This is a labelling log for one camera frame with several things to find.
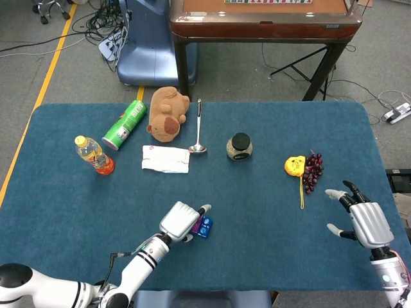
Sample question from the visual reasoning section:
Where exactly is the brown mahjong table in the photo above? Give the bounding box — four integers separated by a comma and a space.
169, 0, 363, 102

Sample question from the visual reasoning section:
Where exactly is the green chips can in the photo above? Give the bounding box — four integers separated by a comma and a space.
101, 99, 148, 151

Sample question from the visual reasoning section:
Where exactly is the white and black power strip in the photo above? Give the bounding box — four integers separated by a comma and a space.
381, 102, 411, 124

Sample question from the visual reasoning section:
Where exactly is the glass jar black lid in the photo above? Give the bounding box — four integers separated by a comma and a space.
225, 132, 254, 161

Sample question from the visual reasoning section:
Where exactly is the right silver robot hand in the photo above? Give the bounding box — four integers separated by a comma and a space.
324, 180, 395, 261

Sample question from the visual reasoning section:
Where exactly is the blue felt table cover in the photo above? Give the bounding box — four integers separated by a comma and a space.
0, 101, 411, 292

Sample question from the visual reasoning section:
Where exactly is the metal ladle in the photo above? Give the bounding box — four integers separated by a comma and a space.
188, 98, 208, 154

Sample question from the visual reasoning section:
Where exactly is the yellow toy with cord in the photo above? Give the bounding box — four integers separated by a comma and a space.
284, 155, 307, 210

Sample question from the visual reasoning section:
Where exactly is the blue-grey robot torso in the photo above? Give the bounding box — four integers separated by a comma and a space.
133, 290, 273, 308

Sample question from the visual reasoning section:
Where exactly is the purple grape bunch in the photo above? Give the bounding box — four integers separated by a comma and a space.
302, 149, 325, 195

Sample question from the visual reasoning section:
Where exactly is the brown plush capybara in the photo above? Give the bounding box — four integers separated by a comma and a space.
146, 86, 191, 143

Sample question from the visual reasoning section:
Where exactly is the yellow drink bottle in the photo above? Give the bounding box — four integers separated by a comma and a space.
74, 135, 116, 176

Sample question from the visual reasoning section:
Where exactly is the blue-grey machine base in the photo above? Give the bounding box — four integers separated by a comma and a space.
116, 0, 199, 87

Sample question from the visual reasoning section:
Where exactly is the black cable bundle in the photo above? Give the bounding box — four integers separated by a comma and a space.
72, 0, 129, 73

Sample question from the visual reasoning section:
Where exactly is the row of mahjong tiles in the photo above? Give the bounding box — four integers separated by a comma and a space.
223, 0, 313, 5

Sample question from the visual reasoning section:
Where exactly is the wheeled chair base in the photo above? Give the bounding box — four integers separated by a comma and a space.
31, 0, 71, 26

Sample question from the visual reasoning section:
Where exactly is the black box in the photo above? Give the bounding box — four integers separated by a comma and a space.
385, 168, 411, 193

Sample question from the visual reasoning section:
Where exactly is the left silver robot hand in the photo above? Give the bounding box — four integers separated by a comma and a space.
159, 201, 213, 243

